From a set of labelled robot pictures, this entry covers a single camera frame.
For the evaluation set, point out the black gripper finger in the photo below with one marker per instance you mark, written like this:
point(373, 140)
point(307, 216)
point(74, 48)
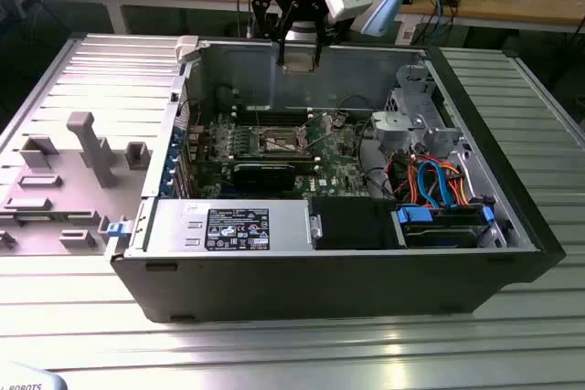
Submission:
point(317, 54)
point(281, 49)

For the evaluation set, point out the silver CPU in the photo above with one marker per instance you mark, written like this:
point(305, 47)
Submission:
point(299, 63)

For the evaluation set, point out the black RAM slot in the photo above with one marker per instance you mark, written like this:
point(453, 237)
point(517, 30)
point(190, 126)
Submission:
point(274, 111)
point(306, 165)
point(274, 120)

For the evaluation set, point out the CPU socket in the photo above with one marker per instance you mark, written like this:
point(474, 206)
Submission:
point(279, 142)

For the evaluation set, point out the white plastic case latch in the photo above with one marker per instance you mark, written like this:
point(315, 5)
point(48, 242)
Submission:
point(187, 48)

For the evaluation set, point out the white label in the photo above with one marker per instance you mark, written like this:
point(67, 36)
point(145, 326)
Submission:
point(410, 34)

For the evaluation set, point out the grey metal drive cage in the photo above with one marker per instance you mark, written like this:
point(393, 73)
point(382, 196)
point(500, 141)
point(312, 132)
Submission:
point(393, 127)

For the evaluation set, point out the green motherboard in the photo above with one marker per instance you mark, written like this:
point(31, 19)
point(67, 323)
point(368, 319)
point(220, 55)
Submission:
point(338, 166)

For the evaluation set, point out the black graphics card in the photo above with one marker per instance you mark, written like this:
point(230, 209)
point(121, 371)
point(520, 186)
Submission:
point(265, 178)

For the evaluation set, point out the silver power supply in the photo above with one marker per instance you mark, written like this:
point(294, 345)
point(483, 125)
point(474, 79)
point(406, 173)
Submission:
point(288, 225)

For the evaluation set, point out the hard disk in blue carrier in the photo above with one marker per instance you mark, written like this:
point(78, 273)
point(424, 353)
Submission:
point(439, 234)

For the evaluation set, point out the black open PC case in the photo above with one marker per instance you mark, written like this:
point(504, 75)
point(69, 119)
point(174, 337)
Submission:
point(320, 289)

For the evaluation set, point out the blue plastic clip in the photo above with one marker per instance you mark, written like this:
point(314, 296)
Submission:
point(116, 230)

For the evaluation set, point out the grey parts rack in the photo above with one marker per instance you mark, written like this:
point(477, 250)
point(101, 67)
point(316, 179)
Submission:
point(68, 207)

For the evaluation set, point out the green RAM stick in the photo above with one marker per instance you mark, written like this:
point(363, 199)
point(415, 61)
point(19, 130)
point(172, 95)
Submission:
point(45, 217)

